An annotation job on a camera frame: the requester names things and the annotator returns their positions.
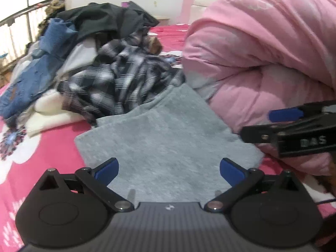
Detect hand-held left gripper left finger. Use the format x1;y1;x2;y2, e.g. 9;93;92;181
39;157;134;213

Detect pink floral blanket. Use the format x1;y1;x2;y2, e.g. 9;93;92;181
0;24;336;252

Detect brown cloth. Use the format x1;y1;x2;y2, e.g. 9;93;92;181
147;36;163;56

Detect window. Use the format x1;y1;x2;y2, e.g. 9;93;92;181
0;0;66;67

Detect black white plaid shirt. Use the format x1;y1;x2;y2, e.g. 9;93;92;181
57;31;186;125

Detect cream white garment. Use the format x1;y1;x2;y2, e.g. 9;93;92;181
26;89;91;138

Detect grey sweatpants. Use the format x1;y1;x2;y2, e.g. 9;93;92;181
74;83;264;206

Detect light grey garment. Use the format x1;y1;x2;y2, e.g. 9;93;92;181
56;38;101;80

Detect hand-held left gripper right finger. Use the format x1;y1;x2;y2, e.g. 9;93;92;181
204;157;300;213

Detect black garment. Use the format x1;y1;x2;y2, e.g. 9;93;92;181
56;2;159;42

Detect pink quilt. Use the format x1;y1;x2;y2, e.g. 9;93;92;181
182;0;336;176

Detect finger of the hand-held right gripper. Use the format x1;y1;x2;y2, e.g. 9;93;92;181
268;102;326;123
240;121;297;143

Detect blue jeans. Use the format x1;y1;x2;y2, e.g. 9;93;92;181
0;18;79;120

